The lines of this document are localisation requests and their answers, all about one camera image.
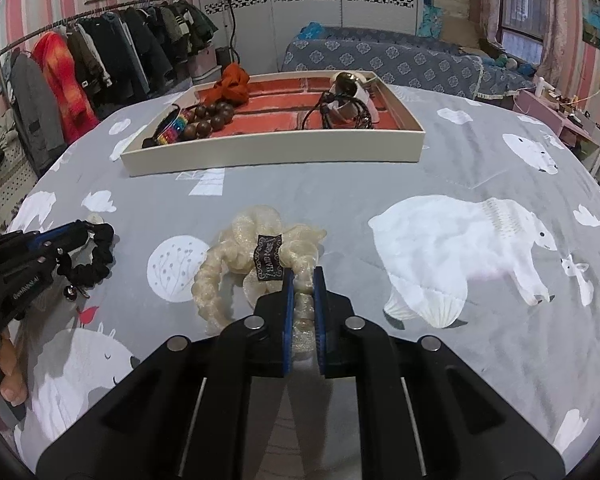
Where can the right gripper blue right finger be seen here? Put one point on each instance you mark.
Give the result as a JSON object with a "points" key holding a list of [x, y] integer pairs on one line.
{"points": [[423, 413]]}

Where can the brick-pattern jewelry tray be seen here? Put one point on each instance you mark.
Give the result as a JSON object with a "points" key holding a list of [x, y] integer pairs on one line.
{"points": [[290, 118]]}

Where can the blue patterned bed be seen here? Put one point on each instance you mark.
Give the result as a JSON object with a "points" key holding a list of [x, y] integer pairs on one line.
{"points": [[404, 60]]}

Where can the red orange fleece robe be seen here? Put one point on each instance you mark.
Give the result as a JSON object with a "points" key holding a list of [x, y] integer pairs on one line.
{"points": [[56, 62]]}

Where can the grey polar bear bedsheet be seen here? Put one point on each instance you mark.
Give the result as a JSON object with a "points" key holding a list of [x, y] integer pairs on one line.
{"points": [[491, 241]]}

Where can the person's left hand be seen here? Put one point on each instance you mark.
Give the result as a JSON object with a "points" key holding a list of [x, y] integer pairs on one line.
{"points": [[13, 387]]}

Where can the pink storage box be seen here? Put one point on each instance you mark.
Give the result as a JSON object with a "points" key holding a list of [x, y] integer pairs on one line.
{"points": [[202, 67]]}

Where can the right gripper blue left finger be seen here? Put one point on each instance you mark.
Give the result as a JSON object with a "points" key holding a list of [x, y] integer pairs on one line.
{"points": [[182, 414]]}

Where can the cream sheer scrunchie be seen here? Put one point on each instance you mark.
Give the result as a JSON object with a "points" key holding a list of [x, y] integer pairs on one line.
{"points": [[260, 248]]}

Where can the pink bedside table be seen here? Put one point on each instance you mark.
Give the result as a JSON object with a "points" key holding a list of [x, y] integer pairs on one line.
{"points": [[572, 136]]}

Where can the grey quilted coat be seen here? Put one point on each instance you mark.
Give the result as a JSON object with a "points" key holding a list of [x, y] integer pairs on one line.
{"points": [[39, 114]]}

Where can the dark hanging jackets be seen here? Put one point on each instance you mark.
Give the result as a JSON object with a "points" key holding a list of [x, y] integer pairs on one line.
{"points": [[133, 54]]}

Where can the metal clothes rack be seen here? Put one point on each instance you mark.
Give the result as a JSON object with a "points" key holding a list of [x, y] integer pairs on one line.
{"points": [[65, 20]]}

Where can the barred window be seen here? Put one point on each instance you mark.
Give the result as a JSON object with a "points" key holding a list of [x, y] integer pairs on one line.
{"points": [[523, 27]]}

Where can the orange fabric scrunchie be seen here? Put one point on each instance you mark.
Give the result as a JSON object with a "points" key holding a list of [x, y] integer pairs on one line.
{"points": [[232, 87]]}

